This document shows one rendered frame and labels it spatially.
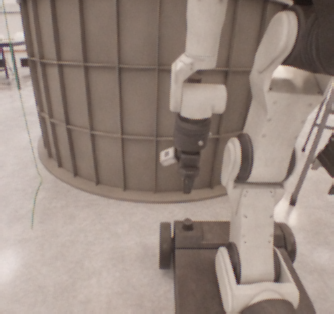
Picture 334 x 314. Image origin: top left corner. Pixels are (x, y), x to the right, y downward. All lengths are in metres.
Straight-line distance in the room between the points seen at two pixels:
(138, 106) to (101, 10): 0.49
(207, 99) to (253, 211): 0.38
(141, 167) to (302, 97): 1.02
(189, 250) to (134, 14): 1.05
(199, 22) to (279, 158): 0.40
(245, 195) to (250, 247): 0.16
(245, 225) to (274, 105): 0.36
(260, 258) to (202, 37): 0.62
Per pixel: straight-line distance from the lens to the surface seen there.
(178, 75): 0.47
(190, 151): 0.55
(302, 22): 0.47
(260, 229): 0.75
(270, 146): 0.62
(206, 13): 0.44
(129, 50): 1.19
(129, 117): 1.26
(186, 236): 0.96
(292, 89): 0.58
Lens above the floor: 0.92
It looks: 26 degrees down
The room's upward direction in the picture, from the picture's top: 3 degrees clockwise
